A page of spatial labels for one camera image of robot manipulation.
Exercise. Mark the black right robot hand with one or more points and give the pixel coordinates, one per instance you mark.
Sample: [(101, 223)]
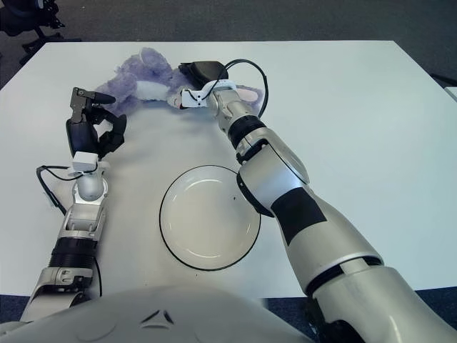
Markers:
[(209, 71)]

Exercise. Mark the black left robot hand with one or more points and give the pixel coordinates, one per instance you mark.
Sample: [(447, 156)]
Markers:
[(80, 135)]

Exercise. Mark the purple plush rabbit doll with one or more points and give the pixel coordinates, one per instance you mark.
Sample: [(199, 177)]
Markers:
[(128, 82)]

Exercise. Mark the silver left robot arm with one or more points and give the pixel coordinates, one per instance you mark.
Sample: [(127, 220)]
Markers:
[(80, 218)]

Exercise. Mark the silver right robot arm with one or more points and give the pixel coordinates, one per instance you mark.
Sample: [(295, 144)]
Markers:
[(285, 178)]

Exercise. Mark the white plate with black rim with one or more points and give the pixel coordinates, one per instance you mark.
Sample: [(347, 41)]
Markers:
[(203, 221)]

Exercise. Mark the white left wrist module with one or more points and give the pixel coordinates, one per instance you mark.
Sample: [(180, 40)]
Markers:
[(85, 160)]

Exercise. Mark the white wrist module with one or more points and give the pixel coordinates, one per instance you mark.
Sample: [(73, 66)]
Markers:
[(191, 98), (85, 160)]

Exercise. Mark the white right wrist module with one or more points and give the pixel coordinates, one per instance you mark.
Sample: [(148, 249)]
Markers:
[(191, 98)]

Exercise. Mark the black office chair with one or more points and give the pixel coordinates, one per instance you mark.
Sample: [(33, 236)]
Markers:
[(39, 34)]

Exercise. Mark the grey robot torso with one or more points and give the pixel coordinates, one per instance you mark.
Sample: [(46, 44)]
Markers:
[(178, 314)]

